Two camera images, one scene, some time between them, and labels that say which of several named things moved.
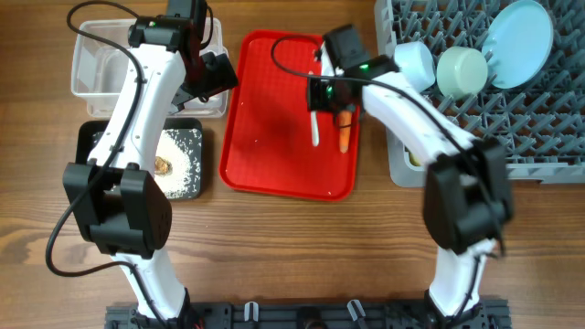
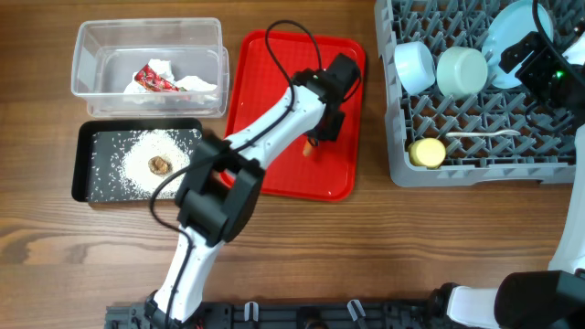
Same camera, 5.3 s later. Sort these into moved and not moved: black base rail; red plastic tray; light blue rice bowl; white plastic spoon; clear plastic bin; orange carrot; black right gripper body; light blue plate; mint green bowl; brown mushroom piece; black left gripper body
Moved: white plastic spoon; black left gripper body; orange carrot; black right gripper body
Not moved: clear plastic bin; brown mushroom piece; light blue plate; mint green bowl; red plastic tray; black base rail; light blue rice bowl
